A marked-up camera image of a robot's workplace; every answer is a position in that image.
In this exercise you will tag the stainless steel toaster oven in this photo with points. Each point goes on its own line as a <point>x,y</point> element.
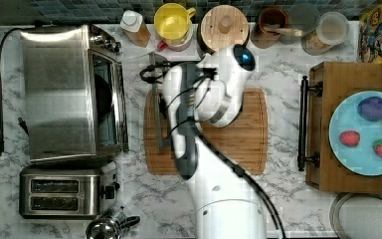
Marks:
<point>74,93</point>

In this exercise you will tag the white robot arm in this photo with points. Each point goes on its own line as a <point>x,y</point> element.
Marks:
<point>226,202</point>

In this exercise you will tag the bamboo cutting board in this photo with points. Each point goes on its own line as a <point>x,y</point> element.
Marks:
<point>245,140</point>

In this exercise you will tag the pink cup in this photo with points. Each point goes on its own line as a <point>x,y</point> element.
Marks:
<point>184,44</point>

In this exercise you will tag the dark canister with wooden lid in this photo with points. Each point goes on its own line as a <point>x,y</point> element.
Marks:
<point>221,27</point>

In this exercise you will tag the yellow mug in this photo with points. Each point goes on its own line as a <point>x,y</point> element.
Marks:
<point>172,22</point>

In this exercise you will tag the brown utensil holder cup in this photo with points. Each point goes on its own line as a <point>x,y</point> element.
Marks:
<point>263,34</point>

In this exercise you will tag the white capped spice bottle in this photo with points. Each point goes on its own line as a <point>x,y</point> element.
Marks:
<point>135,29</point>

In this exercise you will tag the wooden spoon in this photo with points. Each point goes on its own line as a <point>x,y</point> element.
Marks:
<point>286,31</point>

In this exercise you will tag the wooden drawer box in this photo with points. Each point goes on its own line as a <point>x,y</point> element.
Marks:
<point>321,92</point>

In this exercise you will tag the grey frosted tumbler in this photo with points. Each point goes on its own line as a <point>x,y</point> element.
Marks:
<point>303,16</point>

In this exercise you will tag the pink toy strawberry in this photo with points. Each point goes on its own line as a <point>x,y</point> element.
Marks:
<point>349,138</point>

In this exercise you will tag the silver two-slot toaster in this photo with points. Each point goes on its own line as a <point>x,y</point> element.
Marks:
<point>67,193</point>

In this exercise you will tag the glass jar with cereal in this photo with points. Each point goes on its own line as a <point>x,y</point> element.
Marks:
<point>332,30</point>

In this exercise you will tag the purple toy fruit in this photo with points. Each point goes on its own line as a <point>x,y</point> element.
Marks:
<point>371,108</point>

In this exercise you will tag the cereal box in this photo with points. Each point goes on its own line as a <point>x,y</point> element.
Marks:
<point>379,35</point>

